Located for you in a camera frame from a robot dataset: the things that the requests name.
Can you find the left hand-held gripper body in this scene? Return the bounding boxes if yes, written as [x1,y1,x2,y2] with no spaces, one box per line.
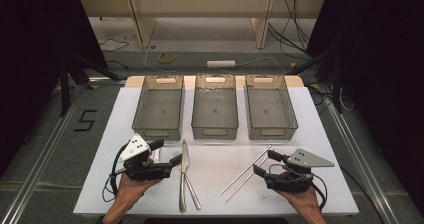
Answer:
[118,133,173,182]

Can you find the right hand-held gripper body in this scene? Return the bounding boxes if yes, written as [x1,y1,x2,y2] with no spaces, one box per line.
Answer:
[264,148,335,194]

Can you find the silver table knife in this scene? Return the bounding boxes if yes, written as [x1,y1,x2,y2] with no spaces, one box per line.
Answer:
[178,139,190,214]

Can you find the transparent grey plastic bin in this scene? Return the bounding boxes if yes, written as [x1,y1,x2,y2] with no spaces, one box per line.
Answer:
[244,73,299,141]
[131,74,185,142]
[191,73,240,141]

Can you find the silver fork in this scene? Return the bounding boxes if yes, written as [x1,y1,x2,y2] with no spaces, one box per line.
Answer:
[173,150,203,212]

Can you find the person's right hand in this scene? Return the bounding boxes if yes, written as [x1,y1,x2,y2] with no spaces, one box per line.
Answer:
[275,184,323,219]

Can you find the person's left hand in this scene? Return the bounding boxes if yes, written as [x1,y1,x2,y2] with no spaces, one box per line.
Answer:
[108,173,163,216]

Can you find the white table sheet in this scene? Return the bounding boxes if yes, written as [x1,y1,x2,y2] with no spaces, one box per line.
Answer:
[73,86,360,217]

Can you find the black metal stand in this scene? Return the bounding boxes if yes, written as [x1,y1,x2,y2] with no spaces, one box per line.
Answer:
[58,53,122,118]
[286,47,345,115]

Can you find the yellow tape roll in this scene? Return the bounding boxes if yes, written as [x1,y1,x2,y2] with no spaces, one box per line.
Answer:
[157,52,175,64]

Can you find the white power strip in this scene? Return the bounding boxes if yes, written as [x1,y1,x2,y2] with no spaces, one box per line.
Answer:
[206,60,236,69]

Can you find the beige wooden desk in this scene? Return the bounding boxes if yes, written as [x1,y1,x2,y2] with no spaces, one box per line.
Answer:
[77,0,328,50]

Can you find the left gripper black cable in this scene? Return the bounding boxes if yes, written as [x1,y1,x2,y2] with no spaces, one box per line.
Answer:
[101,143,131,203]

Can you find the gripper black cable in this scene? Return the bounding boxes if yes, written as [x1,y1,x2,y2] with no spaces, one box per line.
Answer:
[309,172,329,212]
[101,143,131,203]

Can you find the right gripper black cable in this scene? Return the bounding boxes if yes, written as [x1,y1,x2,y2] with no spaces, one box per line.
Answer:
[309,172,329,212]

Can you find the aluminium floor rail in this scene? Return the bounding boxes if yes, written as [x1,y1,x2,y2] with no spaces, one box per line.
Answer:
[319,83,403,224]
[0,83,86,224]

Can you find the thick black floor cable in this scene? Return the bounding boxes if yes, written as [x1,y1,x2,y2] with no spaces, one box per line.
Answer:
[339,165,387,224]

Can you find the white power cable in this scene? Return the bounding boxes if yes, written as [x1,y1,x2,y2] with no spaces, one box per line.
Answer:
[143,47,288,74]

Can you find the thin black floor cable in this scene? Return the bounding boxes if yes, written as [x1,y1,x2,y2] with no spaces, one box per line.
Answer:
[98,38,130,53]

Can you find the bundle of black cables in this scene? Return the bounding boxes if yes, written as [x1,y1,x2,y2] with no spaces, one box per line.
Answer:
[268,0,312,56]

